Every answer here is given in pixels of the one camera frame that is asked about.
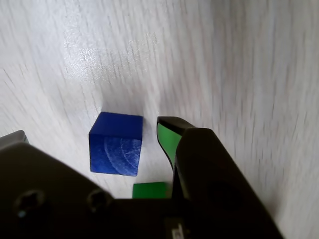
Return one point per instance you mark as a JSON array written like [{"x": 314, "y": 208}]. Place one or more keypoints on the blue wooden cube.
[{"x": 114, "y": 147}]

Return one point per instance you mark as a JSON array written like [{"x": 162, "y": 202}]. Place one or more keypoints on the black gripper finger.
[
  {"x": 209, "y": 174},
  {"x": 49, "y": 194}
]

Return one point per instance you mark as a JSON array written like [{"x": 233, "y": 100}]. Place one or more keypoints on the green wooden cube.
[{"x": 149, "y": 190}]

